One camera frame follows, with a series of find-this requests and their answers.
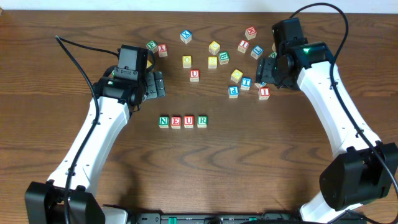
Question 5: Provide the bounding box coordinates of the red U block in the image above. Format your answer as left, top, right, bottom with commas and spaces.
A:
190, 69, 200, 82
183, 116, 195, 128

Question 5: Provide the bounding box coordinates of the green B block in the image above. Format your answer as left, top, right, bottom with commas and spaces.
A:
218, 51, 229, 65

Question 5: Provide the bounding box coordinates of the blue L block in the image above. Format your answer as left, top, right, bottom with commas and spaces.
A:
251, 45, 264, 60

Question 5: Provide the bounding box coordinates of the green N block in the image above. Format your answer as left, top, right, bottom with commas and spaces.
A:
159, 116, 170, 128

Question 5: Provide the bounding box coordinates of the blue 2 block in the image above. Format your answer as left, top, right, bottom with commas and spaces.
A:
254, 82, 266, 88

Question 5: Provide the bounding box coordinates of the green Z block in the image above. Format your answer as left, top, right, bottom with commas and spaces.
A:
269, 52, 277, 58

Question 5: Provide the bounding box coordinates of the yellow block rear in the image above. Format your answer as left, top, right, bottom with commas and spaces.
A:
208, 40, 221, 55

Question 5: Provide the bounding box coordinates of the red Y block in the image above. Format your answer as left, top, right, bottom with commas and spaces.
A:
157, 44, 168, 57

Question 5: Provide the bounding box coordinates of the red i block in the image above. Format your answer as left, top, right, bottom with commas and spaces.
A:
258, 87, 271, 100
238, 40, 249, 54

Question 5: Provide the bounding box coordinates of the green R block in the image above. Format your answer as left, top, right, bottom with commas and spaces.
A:
197, 116, 208, 128

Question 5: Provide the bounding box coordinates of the red H block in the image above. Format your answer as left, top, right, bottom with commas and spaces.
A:
245, 26, 257, 40

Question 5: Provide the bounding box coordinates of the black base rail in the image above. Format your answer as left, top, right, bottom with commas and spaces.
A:
102, 203, 368, 224

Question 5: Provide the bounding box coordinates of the blue X block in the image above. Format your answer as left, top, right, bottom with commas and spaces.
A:
180, 30, 192, 44

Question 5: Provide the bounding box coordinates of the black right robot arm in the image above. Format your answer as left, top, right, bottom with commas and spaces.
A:
257, 39, 397, 223

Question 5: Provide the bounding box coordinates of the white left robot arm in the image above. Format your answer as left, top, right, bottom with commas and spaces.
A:
25, 71, 165, 223

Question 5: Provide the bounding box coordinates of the red E block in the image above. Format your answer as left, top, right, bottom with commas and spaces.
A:
170, 116, 182, 129

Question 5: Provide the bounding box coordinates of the yellow block beside B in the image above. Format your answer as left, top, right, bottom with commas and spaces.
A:
208, 56, 218, 69

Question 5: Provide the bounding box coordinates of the blue T block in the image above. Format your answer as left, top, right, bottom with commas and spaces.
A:
241, 77, 252, 91

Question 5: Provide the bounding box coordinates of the yellow block centre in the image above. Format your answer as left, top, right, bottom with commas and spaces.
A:
231, 69, 243, 83

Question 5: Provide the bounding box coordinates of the yellow O block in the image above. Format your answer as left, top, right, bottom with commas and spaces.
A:
182, 55, 192, 68

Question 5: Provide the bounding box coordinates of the green F block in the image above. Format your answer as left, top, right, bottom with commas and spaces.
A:
146, 40, 158, 53

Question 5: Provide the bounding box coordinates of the blue P block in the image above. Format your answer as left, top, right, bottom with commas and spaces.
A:
228, 86, 239, 98

